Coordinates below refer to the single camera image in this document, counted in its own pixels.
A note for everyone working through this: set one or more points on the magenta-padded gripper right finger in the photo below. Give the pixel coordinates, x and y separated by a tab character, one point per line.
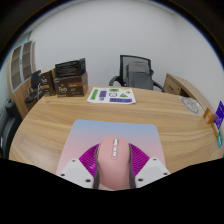
153	169

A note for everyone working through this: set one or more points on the black box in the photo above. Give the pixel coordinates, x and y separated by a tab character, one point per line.
70	68

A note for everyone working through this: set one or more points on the white sheet with round print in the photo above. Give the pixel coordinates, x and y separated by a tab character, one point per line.
192	105

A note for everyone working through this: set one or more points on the wooden side cabinet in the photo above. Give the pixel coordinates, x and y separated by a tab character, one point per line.
178	86

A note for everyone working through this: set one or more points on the wooden shelf unit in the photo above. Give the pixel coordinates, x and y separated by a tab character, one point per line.
18	66

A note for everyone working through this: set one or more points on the large brown cardboard box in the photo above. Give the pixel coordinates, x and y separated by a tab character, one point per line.
71	87

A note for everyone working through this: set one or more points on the black mesh office chair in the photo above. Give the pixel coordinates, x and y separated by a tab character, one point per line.
123	66

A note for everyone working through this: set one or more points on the small brown cardboard box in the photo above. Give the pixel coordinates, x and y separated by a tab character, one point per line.
47	83

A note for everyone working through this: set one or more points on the small blue box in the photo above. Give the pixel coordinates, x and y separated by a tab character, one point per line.
220	140

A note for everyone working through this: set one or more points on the orange box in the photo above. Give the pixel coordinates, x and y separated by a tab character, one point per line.
209	116

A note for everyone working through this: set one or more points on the grey backpack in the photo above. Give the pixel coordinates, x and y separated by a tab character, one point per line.
139	76

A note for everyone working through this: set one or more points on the pink and blue mouse pad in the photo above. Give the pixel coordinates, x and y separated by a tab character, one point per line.
113	128

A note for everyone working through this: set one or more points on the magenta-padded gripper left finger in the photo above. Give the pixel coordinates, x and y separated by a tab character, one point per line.
75	170

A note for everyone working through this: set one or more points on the pink computer mouse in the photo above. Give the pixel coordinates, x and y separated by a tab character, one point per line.
114	166

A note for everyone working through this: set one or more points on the purple sign stand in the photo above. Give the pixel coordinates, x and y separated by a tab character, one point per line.
220	115

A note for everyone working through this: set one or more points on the white sticker sheet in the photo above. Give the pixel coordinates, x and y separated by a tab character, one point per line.
111	96

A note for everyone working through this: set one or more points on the black sofa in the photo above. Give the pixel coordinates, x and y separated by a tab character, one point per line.
8	130

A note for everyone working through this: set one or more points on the small black chair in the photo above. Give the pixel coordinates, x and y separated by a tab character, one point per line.
35	83

